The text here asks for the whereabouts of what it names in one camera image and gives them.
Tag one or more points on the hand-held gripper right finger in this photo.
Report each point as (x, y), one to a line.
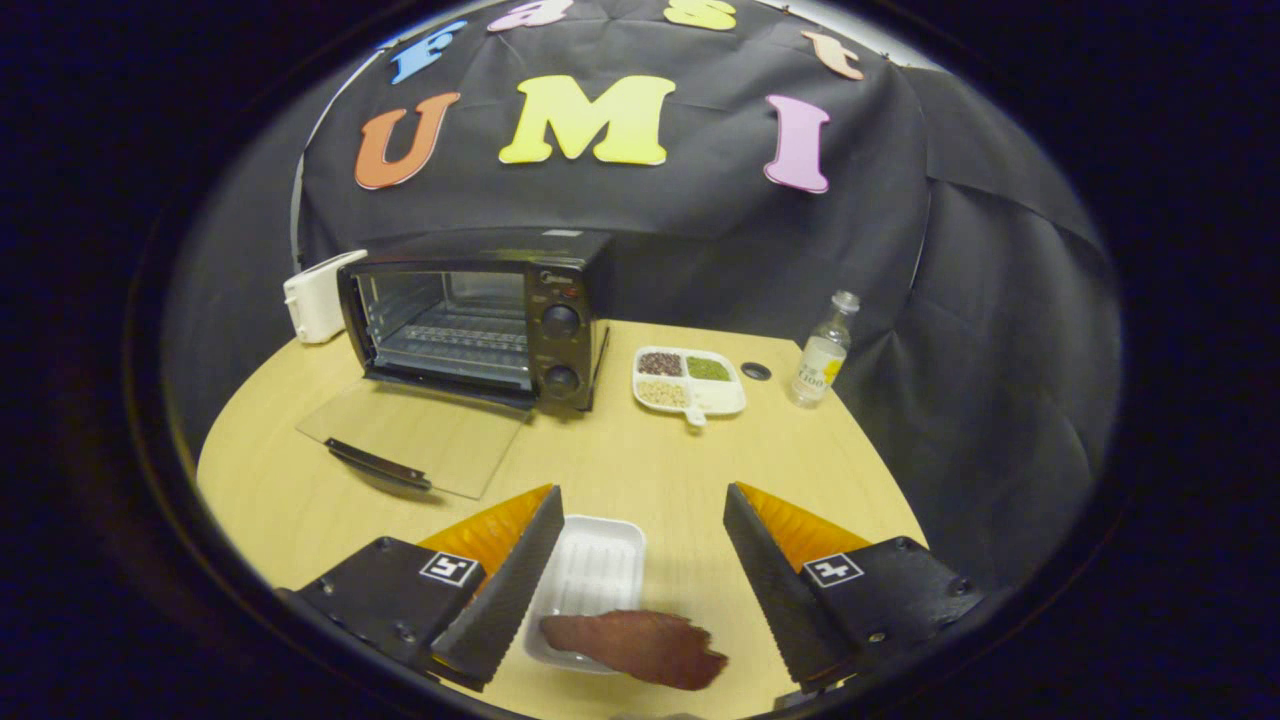
(775, 590)

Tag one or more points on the black table grommet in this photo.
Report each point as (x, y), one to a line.
(756, 371)

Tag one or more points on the white foam tray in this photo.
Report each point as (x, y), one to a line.
(592, 565)

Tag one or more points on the black toaster oven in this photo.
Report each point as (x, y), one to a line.
(560, 320)

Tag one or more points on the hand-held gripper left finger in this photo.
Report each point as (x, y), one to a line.
(510, 590)

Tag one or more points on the clear glass bottle yellow label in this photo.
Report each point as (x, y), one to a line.
(820, 360)

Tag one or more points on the red raw meat slice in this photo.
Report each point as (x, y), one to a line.
(640, 645)

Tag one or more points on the white bread toaster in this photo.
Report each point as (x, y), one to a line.
(320, 300)

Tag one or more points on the white divided plate with grains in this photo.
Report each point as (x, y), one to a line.
(720, 395)

